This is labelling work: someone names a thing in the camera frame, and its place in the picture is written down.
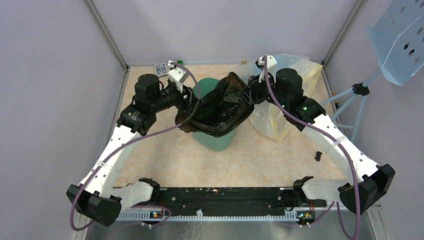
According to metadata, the small black clip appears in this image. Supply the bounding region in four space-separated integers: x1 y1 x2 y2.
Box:
314 151 323 162

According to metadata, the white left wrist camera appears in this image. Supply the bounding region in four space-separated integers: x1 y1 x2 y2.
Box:
167 60 189 93

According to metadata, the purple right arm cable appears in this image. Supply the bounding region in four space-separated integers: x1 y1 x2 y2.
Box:
262 55 362 240

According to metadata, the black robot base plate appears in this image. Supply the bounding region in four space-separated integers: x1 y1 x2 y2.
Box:
135 187 328 217

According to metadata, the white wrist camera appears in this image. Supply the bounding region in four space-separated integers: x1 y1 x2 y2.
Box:
257 55 278 83
167 60 189 93

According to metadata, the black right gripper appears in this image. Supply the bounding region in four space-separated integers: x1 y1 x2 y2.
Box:
239 69 288 109

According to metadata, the green plastic trash bin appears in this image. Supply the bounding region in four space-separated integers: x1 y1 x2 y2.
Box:
191 77 237 152

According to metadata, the light blue tripod stand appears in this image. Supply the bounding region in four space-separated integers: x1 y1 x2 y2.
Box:
320 67 382 143

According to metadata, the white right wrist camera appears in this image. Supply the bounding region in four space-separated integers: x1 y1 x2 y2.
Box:
257 55 278 83

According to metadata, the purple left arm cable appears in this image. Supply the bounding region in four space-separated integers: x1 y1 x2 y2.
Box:
68 61 202 232

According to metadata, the perforated light blue panel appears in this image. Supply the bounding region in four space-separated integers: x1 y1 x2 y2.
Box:
366 0 424 86

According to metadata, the translucent white trash bag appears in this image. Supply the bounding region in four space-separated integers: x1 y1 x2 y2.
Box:
238 53 324 142

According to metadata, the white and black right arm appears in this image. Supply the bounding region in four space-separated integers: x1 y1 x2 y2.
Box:
247 68 395 215

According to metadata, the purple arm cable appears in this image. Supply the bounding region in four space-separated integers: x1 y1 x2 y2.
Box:
68 61 202 232
262 55 362 240

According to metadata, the black trash bag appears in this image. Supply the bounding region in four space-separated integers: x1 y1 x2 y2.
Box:
175 72 255 138

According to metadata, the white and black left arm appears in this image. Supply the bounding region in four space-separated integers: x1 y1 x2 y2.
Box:
66 73 201 232

